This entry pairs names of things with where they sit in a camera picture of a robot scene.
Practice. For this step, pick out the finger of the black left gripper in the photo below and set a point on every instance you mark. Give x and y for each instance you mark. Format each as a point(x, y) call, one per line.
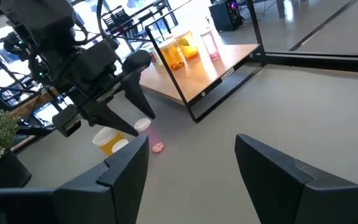
point(137, 84)
point(104, 118)

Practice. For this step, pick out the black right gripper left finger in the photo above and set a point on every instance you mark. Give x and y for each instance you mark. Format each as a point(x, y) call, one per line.
point(104, 193)

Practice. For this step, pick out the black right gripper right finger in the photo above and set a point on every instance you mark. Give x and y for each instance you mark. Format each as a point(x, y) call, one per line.
point(291, 193)

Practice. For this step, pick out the large orange medicine bottle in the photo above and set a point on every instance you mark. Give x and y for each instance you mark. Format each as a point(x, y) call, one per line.
point(104, 140)
point(171, 56)
point(187, 46)

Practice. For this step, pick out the red bottle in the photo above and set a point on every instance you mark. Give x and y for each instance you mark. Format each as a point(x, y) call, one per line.
point(154, 57)

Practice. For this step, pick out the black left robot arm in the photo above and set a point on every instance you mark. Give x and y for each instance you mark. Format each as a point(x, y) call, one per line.
point(42, 18)

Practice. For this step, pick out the wooden shelf board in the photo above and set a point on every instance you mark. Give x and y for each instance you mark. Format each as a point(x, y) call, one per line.
point(204, 74)

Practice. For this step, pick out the black plant pot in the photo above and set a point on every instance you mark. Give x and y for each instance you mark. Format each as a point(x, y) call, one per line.
point(5, 174)

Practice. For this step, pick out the black computer tower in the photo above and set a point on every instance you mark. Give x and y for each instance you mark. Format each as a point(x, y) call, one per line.
point(225, 15)

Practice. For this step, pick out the black table frame rails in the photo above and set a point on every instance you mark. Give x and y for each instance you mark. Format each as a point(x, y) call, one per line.
point(322, 62)

